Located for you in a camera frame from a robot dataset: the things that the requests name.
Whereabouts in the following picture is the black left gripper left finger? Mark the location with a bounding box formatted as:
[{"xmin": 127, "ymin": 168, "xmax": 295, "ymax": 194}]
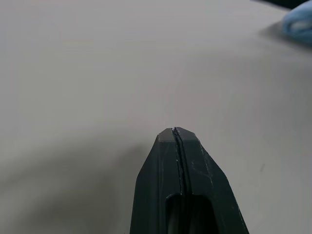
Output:
[{"xmin": 129, "ymin": 128, "xmax": 183, "ymax": 234}]

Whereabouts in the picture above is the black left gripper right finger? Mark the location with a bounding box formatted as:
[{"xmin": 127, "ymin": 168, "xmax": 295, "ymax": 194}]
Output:
[{"xmin": 174, "ymin": 126, "xmax": 250, "ymax": 234}]

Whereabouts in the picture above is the light blue towel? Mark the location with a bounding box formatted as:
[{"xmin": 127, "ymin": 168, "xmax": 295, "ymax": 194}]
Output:
[{"xmin": 281, "ymin": 1, "xmax": 312, "ymax": 46}]

